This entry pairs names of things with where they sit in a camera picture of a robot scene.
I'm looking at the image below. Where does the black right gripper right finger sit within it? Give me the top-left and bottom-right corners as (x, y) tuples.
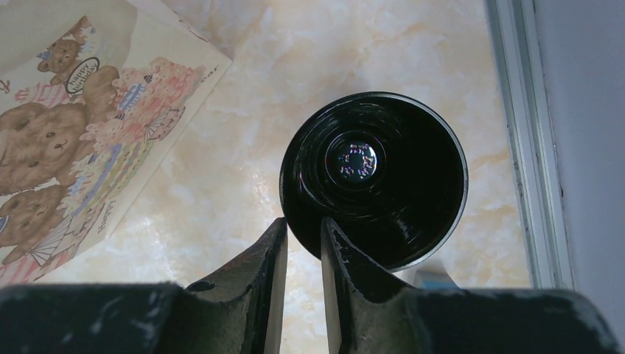
(321, 218), (425, 353)

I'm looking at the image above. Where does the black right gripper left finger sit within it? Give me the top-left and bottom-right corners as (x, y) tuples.
(158, 218), (287, 353)

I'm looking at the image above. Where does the blue toy brick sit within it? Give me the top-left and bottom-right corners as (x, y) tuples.
(414, 269), (459, 290)

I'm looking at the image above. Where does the black paper cup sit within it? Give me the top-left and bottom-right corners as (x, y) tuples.
(279, 91), (469, 271)

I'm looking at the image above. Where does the teddy bear paper bag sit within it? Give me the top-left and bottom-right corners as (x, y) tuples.
(1, 1), (231, 286)

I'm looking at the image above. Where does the aluminium frame rail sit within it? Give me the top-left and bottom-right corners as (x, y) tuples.
(485, 1), (574, 289)

